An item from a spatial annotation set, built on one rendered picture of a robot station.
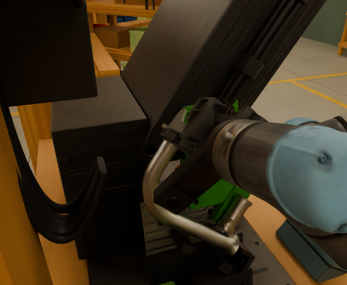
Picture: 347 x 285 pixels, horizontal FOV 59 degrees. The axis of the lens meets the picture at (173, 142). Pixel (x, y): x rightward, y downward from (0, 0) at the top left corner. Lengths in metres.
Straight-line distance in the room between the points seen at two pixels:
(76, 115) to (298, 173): 0.49
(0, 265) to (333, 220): 0.26
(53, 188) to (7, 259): 0.76
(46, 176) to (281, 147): 0.96
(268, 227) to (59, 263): 0.53
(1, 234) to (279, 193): 0.23
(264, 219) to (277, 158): 0.65
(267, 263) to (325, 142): 0.58
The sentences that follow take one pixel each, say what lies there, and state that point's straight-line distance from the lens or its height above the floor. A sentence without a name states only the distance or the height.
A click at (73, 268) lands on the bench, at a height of 0.88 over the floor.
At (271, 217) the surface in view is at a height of 0.90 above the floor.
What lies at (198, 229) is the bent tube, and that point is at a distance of 0.61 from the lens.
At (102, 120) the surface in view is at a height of 1.24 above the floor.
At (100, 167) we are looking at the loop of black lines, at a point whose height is 1.26.
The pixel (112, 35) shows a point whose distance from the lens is 3.67.
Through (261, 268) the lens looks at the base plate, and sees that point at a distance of 0.78.
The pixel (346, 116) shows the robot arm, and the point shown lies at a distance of 0.44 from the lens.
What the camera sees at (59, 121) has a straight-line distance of 0.62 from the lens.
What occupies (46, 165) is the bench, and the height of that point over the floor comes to 0.88.
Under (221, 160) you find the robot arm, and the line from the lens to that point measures 0.32.
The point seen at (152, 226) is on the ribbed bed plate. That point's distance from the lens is 0.64.
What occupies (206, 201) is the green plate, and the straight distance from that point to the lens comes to 0.64.
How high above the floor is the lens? 1.49
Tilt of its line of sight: 29 degrees down
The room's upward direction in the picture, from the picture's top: straight up
